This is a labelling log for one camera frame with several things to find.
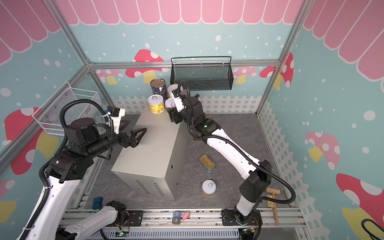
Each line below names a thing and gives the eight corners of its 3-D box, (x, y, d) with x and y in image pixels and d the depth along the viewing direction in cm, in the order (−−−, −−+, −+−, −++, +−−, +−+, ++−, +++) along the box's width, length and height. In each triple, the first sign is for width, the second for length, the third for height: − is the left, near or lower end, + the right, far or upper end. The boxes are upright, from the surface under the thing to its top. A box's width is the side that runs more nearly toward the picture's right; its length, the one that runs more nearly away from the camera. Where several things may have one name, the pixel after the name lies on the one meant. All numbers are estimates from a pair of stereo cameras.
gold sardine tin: (208, 174, 91) (208, 170, 87) (198, 161, 96) (198, 157, 92) (214, 169, 93) (215, 165, 89) (204, 157, 98) (205, 153, 94)
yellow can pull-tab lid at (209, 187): (201, 197, 83) (202, 193, 78) (201, 183, 88) (201, 179, 83) (215, 197, 83) (216, 193, 78) (214, 183, 88) (215, 179, 83)
